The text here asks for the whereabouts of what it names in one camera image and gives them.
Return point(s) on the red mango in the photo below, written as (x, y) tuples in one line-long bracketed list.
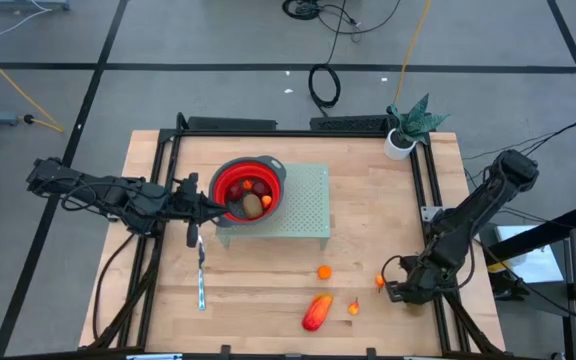
[(317, 312)]

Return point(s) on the dark red pomegranate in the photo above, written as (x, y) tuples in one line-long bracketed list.
[(259, 188)]

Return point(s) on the small black edge bracket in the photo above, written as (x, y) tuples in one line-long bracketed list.
[(370, 353), (225, 351)]

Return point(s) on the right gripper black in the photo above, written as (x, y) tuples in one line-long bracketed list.
[(418, 282)]

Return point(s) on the small orange tangerine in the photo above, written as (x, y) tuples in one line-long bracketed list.
[(324, 272)]

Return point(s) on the red collapsible bowl grey rim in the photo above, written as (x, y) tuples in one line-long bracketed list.
[(222, 187)]

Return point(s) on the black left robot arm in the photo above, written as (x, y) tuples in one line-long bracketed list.
[(108, 192)]

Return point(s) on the dark red round fruit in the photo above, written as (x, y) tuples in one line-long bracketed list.
[(236, 191)]

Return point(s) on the green perforated metal shelf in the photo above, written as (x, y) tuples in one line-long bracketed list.
[(308, 210)]

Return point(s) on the potted plant white pot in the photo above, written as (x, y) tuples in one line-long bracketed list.
[(410, 125)]

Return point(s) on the white sheet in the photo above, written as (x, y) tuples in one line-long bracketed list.
[(533, 255)]

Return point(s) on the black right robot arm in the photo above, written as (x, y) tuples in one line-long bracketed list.
[(473, 215)]

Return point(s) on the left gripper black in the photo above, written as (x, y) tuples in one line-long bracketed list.
[(192, 210)]

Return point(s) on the black box behind table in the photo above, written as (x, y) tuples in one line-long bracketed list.
[(348, 123), (230, 123)]

